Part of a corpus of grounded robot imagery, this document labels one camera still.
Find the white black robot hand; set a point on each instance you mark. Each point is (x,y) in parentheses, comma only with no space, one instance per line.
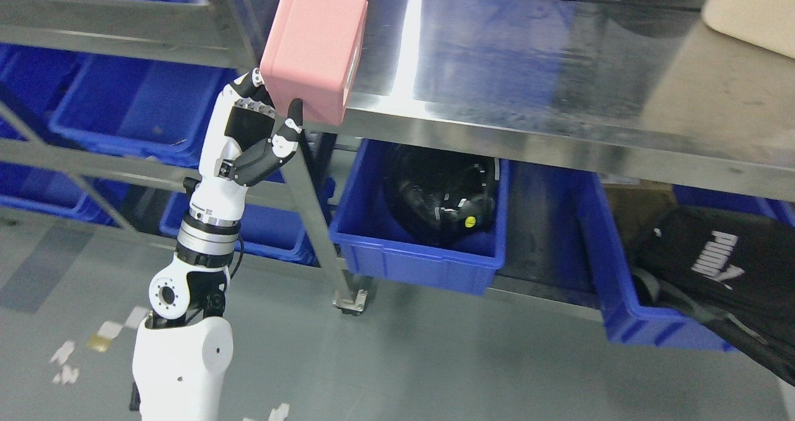
(242,147)

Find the pink plastic storage box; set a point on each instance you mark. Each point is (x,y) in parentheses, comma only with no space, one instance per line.
(312,53)

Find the white robot forearm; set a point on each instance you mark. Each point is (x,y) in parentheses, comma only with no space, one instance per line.
(183,348)

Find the blue bin left shelf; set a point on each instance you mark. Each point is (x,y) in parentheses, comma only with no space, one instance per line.
(140,108)

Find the steel shelf rack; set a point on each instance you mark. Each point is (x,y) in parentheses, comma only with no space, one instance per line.
(218,33)

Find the cream plastic container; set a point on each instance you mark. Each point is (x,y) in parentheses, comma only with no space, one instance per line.
(767,24)

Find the blue bin lower left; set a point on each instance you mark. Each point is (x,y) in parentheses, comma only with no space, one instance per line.
(267,232)

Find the blue bin with helmet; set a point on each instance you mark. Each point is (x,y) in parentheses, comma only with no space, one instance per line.
(374,245)

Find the black helmet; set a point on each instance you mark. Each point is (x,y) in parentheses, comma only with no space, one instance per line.
(438,196)

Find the stainless steel table cart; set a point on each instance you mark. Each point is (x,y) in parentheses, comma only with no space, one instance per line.
(639,89)

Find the blue bin with backpack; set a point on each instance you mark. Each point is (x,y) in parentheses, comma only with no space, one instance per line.
(626,320)

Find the black Puma backpack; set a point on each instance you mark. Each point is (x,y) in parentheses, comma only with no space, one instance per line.
(730,271)

